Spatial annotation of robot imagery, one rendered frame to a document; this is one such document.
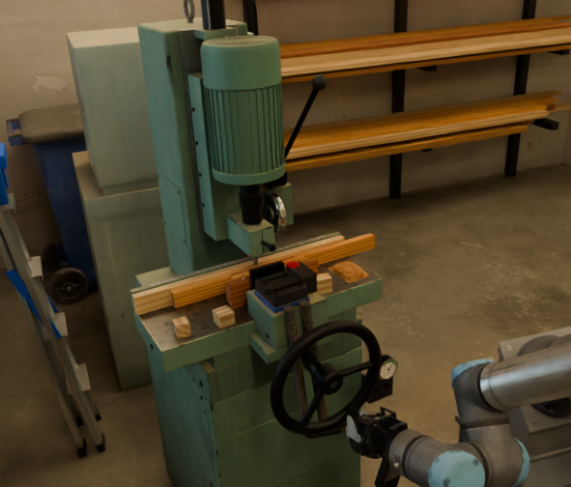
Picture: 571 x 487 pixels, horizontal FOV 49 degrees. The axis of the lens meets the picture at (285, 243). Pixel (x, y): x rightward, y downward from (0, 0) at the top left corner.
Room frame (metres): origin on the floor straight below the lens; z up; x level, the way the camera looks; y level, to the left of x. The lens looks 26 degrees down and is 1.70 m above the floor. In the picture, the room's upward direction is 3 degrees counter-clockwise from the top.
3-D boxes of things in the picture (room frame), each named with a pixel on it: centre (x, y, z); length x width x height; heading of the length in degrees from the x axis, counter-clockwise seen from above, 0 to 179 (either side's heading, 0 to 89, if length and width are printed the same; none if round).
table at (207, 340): (1.34, 0.04, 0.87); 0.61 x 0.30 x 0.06; 118
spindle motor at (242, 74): (1.45, 0.08, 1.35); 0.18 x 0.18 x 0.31
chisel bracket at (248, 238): (1.47, 0.09, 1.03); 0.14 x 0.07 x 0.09; 28
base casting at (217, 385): (1.56, 0.14, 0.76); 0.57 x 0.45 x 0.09; 28
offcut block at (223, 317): (1.26, 0.15, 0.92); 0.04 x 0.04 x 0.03; 32
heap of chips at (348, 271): (1.48, -0.17, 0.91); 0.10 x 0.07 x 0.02; 28
